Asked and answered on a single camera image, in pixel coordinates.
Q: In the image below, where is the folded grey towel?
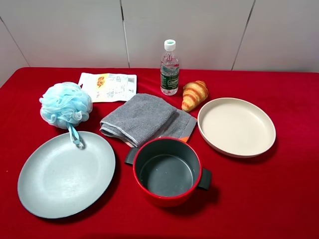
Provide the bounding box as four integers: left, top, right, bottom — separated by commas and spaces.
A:
100, 94, 196, 148

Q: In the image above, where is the golden croissant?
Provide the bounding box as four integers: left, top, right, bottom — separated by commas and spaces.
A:
181, 81, 209, 112

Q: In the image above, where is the clear plastic water bottle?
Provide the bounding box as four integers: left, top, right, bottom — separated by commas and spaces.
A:
160, 39, 180, 96

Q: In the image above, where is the white snack packet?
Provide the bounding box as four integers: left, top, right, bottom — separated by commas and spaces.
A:
78, 73, 137, 103

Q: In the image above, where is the cream round plate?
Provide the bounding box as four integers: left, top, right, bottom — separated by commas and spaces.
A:
197, 98, 276, 158

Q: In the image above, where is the light blue bath loofah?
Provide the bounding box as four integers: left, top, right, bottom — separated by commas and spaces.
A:
39, 82, 93, 149

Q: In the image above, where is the grey-blue round plate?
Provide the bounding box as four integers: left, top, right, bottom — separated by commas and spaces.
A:
17, 131, 116, 219

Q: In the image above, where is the red pot with black handles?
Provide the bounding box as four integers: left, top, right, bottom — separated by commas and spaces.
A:
125, 137, 212, 207

